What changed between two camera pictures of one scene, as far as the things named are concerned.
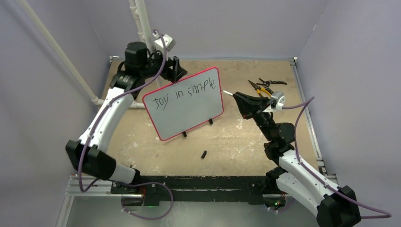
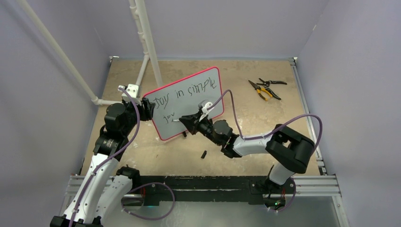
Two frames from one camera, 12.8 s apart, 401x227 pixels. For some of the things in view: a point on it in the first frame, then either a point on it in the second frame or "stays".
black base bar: (145, 190) stays
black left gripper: (177, 71) → (144, 107)
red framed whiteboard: (176, 108) stays
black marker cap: (204, 154) stays
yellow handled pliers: (259, 89) stays
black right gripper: (250, 110) → (192, 122)
